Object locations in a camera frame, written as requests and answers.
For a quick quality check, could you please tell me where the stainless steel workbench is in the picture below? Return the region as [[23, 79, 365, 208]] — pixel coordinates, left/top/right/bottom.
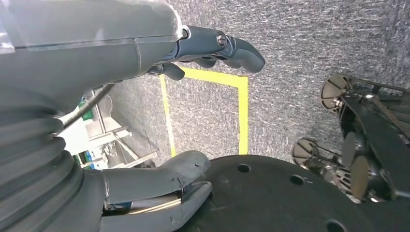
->
[[59, 89, 159, 170]]

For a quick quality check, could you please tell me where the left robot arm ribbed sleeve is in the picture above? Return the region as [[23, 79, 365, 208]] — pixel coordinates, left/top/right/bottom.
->
[[0, 89, 97, 232]]

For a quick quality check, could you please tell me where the yellow floor tape outline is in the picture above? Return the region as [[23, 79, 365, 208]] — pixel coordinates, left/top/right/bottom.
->
[[159, 67, 249, 158]]

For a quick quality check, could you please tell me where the black caster wheel frame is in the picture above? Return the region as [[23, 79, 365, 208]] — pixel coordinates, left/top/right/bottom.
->
[[291, 73, 410, 204]]

